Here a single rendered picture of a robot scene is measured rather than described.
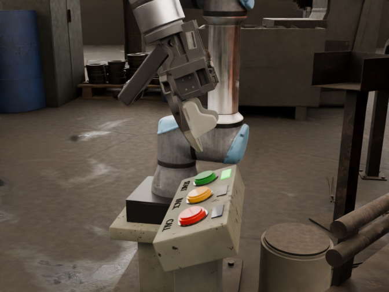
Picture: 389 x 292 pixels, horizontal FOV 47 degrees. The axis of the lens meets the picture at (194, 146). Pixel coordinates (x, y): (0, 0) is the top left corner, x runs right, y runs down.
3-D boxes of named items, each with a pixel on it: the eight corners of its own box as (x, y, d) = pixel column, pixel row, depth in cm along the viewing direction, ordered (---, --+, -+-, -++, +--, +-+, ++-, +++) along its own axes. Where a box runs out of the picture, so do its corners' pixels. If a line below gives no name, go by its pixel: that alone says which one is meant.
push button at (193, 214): (209, 213, 65) (205, 202, 65) (205, 225, 62) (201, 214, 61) (184, 219, 66) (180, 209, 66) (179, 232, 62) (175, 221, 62)
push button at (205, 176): (219, 176, 79) (215, 167, 79) (216, 185, 76) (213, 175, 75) (198, 182, 80) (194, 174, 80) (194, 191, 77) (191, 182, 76)
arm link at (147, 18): (127, 11, 68) (140, 11, 75) (138, 40, 69) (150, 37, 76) (171, -7, 66) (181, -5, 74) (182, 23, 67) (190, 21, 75)
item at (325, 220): (335, 205, 209) (351, 50, 188) (380, 229, 186) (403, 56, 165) (300, 214, 200) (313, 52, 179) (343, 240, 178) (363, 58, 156)
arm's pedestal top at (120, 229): (109, 239, 126) (109, 227, 125) (142, 195, 156) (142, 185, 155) (221, 250, 121) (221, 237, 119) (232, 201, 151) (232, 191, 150)
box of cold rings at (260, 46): (303, 101, 448) (309, 19, 424) (319, 120, 369) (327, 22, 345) (202, 99, 455) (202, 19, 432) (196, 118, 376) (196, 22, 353)
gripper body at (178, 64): (216, 94, 69) (189, 18, 67) (165, 110, 71) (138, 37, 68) (220, 86, 77) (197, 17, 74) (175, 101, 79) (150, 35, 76)
